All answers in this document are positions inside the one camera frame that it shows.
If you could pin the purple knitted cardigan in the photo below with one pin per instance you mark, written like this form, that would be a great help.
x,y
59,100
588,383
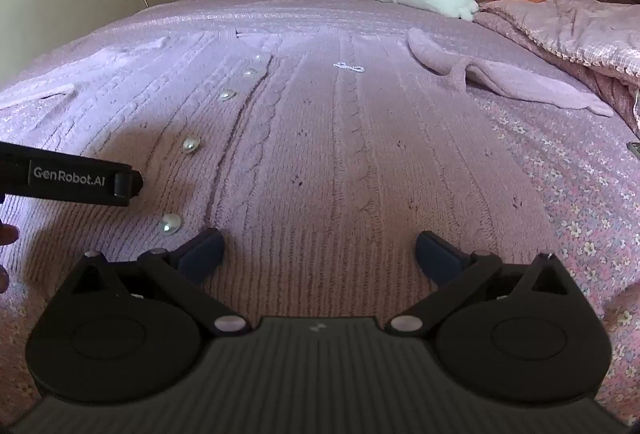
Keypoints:
x,y
325,154

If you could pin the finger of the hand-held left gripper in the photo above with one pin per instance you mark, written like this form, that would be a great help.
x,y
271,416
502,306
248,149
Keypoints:
x,y
127,186

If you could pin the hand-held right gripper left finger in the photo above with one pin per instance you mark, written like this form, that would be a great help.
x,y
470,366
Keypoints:
x,y
202,259

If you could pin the purple floral bedspread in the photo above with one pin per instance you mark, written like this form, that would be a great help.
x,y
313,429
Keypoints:
x,y
575,194

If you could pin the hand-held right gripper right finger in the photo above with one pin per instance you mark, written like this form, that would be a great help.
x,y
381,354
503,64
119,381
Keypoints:
x,y
440,259

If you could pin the person's left hand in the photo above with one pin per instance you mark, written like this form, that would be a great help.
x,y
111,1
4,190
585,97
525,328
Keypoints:
x,y
7,234

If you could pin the pink quilt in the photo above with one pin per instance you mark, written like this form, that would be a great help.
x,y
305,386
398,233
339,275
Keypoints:
x,y
575,24

